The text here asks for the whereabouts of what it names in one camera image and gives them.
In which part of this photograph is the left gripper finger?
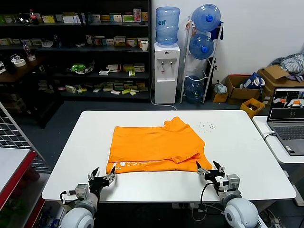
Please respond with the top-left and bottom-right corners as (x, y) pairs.
(87, 167), (100, 181)
(102, 165), (117, 188)

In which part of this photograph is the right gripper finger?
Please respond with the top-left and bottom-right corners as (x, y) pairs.
(212, 160), (226, 177)
(196, 161), (211, 177)

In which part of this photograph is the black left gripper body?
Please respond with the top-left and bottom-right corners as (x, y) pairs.
(88, 176), (110, 197)

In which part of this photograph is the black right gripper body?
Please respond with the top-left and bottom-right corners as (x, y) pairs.
(204, 169), (225, 190)

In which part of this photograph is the orange t-shirt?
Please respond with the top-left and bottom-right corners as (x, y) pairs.
(105, 116), (213, 175)

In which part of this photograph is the pile of grey clothes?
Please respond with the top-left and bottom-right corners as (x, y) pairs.
(272, 54), (304, 83)

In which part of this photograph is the white power strip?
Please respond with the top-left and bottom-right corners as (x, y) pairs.
(172, 203), (198, 209)

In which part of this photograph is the large white table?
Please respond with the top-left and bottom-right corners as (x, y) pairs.
(41, 110), (297, 207)

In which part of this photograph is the small white side table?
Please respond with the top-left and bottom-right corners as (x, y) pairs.
(252, 115), (304, 207)

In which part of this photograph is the yellow plastic bin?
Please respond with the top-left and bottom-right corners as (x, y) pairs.
(240, 98), (266, 119)

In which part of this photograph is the small cardboard box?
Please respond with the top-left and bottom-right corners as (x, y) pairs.
(212, 92), (229, 103)

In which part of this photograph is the grey laptop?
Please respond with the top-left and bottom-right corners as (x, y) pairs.
(266, 86), (304, 157)

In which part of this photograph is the open brown cardboard box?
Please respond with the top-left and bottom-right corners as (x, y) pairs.
(224, 75), (262, 105)

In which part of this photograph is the crumpled plastic bag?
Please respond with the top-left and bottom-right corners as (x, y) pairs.
(212, 80), (228, 95)

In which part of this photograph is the white metal jug rack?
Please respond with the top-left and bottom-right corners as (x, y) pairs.
(180, 15), (224, 105)

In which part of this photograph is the blue white bag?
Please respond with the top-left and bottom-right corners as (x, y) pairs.
(242, 72), (266, 90)

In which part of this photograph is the white water dispenser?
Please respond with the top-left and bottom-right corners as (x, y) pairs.
(153, 42), (181, 105)

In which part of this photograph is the glass bowl with green items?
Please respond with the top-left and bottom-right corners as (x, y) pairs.
(66, 60), (95, 75)

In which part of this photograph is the white red medicine box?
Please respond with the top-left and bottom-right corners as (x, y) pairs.
(106, 64), (122, 73)

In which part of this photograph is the tall brown cardboard box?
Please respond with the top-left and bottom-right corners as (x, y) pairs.
(258, 65), (304, 105)

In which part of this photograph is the black shelving unit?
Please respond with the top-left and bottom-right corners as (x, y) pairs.
(0, 0), (152, 103)

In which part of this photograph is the brown wooden desk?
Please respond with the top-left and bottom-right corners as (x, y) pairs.
(0, 56), (65, 129)

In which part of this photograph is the white tape roll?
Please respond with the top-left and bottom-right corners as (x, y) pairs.
(10, 55), (26, 67)

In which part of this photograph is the clear bottle with pink label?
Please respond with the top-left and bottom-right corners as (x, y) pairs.
(23, 42), (36, 61)

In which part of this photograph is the upright blue water jug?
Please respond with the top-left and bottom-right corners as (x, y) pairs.
(155, 6), (181, 47)

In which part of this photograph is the cola bottle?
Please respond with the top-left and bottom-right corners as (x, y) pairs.
(28, 9), (40, 25)

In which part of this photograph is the dark glass dome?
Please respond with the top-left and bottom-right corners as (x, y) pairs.
(19, 13), (33, 25)

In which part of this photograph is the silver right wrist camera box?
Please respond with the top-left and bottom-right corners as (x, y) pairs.
(219, 174), (240, 190)

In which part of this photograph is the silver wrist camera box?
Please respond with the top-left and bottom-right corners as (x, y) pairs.
(219, 174), (240, 190)
(75, 184), (90, 198)

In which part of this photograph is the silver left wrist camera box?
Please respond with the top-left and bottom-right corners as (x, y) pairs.
(75, 184), (90, 198)

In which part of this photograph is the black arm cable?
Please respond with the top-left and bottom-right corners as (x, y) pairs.
(200, 181), (214, 212)

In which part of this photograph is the white laptop cable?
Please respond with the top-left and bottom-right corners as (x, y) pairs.
(261, 130), (276, 140)

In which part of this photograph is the white dispenser power cord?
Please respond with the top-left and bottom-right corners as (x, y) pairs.
(151, 78), (178, 111)

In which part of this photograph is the white wire grid panel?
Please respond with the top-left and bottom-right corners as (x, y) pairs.
(0, 101), (52, 173)

